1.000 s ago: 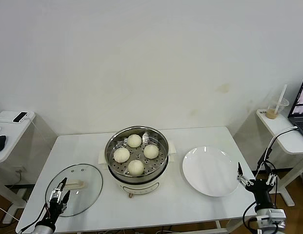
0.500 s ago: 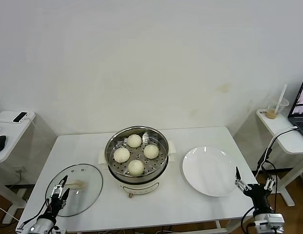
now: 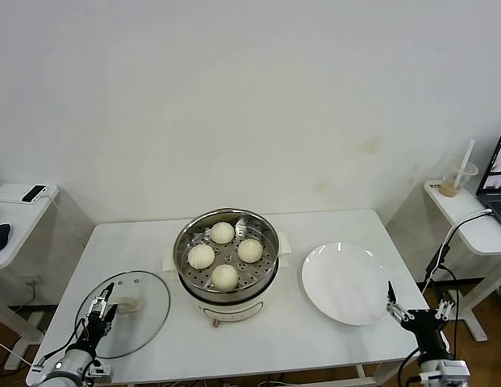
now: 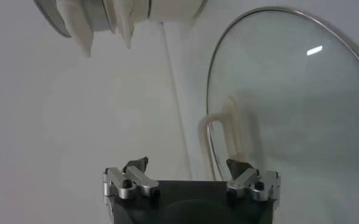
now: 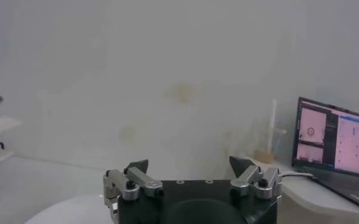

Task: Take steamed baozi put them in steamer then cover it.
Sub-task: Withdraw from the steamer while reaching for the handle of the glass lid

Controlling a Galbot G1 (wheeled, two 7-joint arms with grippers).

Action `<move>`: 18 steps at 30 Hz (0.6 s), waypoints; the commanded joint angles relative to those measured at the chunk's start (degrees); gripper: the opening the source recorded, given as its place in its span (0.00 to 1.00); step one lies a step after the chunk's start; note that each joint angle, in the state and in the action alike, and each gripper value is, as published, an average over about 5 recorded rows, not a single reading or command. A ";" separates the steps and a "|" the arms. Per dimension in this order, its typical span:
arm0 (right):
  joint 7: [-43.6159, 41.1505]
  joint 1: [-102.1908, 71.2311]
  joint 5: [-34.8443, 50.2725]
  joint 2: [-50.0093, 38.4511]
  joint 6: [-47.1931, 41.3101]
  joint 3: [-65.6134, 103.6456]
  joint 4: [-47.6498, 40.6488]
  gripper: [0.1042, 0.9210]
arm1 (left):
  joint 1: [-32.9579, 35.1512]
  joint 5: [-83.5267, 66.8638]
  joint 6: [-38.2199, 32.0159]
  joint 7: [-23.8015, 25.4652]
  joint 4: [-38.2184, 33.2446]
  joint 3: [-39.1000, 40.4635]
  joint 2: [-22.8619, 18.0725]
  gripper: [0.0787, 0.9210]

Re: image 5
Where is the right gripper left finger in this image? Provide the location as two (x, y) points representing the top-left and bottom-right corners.
(103, 158), (164, 224)

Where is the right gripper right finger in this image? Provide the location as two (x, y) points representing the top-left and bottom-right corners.
(229, 155), (283, 203)

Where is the clear plastic drink cup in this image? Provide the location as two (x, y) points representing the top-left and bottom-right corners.
(254, 121), (288, 164)

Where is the white side table with laptop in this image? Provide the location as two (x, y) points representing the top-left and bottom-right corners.
(249, 156), (359, 224)

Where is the white round plate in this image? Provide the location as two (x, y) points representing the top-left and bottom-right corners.
(23, 194), (116, 224)

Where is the open dark laptop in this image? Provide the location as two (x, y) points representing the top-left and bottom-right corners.
(291, 96), (359, 214)

